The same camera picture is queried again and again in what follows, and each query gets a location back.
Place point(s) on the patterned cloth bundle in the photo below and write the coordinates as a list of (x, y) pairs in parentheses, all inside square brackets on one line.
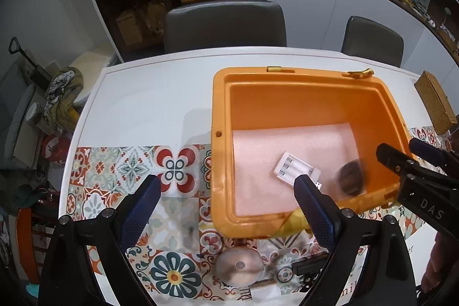
[(62, 98)]

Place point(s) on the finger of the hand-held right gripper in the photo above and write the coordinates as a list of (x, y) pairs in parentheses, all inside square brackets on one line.
[(394, 161), (426, 150)]

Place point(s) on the grey round tin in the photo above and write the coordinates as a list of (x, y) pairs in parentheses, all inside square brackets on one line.
[(34, 111)]

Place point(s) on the black shovel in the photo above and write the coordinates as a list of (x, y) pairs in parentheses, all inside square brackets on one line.
[(34, 67)]

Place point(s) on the cardboard box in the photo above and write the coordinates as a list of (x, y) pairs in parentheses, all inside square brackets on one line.
[(129, 28)]

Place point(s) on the woven wicker box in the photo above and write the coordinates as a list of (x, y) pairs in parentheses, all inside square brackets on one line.
[(435, 101)]

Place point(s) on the red round object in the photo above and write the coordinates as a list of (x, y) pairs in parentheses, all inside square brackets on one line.
[(55, 150)]

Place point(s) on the round peach disc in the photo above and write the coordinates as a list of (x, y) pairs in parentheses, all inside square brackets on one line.
[(239, 266)]

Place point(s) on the crumpled clear plastic bag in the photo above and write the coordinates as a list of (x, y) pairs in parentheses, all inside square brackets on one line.
[(283, 250)]

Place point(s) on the white round stool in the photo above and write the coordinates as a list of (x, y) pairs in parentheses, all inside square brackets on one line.
[(89, 62)]

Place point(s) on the white battery charger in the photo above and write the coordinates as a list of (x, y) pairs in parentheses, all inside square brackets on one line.
[(290, 166)]

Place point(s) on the dark round ornament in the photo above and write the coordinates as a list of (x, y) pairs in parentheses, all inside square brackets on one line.
[(352, 178)]

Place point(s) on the orange plastic storage box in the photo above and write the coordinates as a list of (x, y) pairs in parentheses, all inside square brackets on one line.
[(287, 98)]

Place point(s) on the narrow grey chair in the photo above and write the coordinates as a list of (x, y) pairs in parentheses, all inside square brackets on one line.
[(373, 40)]

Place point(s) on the wide grey chair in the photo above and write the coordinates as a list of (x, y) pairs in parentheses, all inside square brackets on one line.
[(226, 26)]

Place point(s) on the clear bag with small item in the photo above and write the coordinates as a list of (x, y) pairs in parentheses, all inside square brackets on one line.
[(181, 223)]

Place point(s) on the person's right hand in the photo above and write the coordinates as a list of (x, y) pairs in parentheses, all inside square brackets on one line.
[(434, 259)]

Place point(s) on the black bar-shaped object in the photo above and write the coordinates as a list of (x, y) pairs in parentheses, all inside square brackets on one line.
[(308, 264)]

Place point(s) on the small white packet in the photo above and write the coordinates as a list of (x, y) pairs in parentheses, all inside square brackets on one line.
[(265, 293)]

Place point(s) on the yellow cloth piece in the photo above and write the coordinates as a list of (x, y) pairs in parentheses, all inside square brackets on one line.
[(293, 223)]

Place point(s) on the pink foam sheet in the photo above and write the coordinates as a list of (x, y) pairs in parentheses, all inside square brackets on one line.
[(258, 155)]

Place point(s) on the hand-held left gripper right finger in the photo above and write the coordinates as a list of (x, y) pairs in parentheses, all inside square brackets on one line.
[(315, 216)]

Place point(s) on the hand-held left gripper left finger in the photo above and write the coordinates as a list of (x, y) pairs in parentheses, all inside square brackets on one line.
[(138, 216)]

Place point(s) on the patterned tile table mat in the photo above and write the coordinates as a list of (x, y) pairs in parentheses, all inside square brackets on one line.
[(107, 166)]

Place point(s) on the orange chair frame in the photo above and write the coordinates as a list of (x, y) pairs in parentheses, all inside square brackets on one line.
[(23, 241)]

